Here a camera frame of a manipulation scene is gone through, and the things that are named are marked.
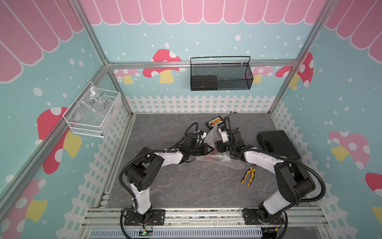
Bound clear bubble wrap sheet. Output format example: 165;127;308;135
196;126;244;170

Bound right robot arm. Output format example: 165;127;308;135
218;117;326;224

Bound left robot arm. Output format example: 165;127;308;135
118;122;214;225

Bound black battery charger board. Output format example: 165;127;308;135
206;116;224;129

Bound yellow blue pliers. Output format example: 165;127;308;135
241;164;257;187

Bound black plastic tool case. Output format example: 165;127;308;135
257;130;301;160

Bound black box in basket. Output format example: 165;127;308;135
190;75;218;91

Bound clear plastic labelled bag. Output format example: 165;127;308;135
74;82;118;132

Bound black mesh wall basket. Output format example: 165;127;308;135
190;56;254;91

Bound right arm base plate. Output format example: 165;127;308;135
241;208;285;226

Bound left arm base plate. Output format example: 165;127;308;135
123;209;166;226

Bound white ribbed cable duct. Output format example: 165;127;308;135
89;227;264;239

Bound white wire wall basket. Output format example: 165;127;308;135
62;81;121;138

